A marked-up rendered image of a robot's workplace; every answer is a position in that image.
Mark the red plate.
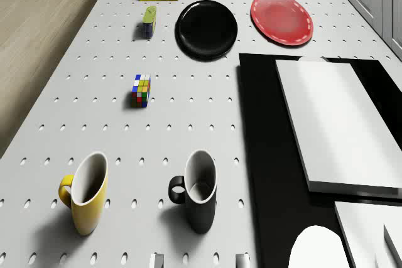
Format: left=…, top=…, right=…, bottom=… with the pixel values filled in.
left=250, top=0, right=314, bottom=46

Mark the black plate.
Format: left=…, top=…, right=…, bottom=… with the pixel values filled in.
left=175, top=0, right=239, bottom=60

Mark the yellow mug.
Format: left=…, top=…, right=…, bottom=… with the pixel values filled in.
left=58, top=151, right=109, bottom=237

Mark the flat-sided can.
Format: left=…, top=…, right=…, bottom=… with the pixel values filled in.
left=141, top=6, right=158, bottom=40

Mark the black stove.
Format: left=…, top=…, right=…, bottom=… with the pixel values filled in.
left=238, top=53, right=402, bottom=268

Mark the puzzle cube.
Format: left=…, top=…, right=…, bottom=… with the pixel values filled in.
left=131, top=73, right=151, bottom=109

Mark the black mug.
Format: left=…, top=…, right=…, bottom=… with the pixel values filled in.
left=168, top=149, right=218, bottom=235

